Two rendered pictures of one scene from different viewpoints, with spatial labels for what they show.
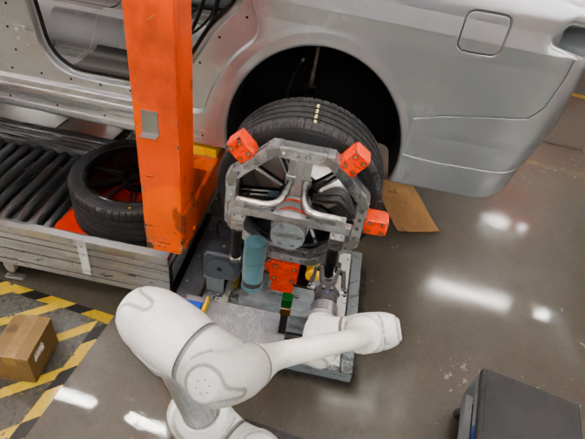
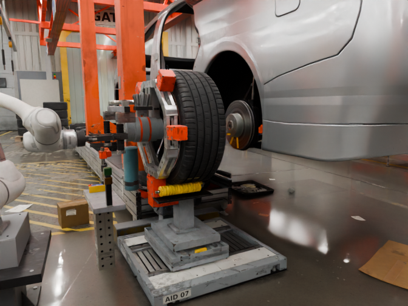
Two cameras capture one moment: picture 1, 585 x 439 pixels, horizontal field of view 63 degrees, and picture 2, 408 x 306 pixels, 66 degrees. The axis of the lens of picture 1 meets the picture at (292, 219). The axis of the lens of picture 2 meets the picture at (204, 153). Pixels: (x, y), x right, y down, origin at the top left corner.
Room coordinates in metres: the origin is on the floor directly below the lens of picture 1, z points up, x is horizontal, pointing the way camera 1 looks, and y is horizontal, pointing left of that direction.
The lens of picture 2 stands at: (0.75, -1.70, 0.99)
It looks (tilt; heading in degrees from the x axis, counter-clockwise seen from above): 9 degrees down; 59
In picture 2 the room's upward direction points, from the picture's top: straight up
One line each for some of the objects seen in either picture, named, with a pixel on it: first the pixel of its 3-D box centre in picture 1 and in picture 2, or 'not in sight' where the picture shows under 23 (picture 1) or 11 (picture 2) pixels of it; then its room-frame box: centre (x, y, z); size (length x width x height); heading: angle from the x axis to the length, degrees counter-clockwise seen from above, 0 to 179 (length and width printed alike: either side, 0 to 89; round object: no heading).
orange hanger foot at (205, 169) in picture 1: (196, 165); not in sight; (1.83, 0.49, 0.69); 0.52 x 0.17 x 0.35; 176
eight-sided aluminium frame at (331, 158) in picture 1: (294, 206); (154, 129); (1.44, 0.00, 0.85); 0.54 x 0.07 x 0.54; 86
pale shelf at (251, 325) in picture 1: (232, 322); (102, 198); (1.17, 0.17, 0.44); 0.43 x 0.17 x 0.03; 86
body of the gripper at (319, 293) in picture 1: (326, 295); (86, 138); (1.04, -0.15, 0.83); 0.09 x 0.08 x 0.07; 176
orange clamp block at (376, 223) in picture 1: (375, 222); (176, 132); (1.43, -0.32, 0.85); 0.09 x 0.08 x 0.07; 86
